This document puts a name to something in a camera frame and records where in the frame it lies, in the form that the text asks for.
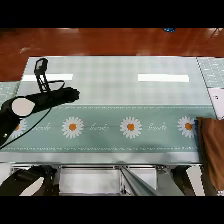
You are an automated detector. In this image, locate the silver frame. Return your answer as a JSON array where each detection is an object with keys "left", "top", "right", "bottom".
[{"left": 0, "top": 162, "right": 224, "bottom": 197}]

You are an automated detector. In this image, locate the white garment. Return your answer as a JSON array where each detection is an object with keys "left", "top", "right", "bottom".
[{"left": 208, "top": 87, "right": 224, "bottom": 121}]

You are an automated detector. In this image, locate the brown T-shirt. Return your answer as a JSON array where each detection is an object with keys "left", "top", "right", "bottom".
[{"left": 195, "top": 116, "right": 224, "bottom": 192}]

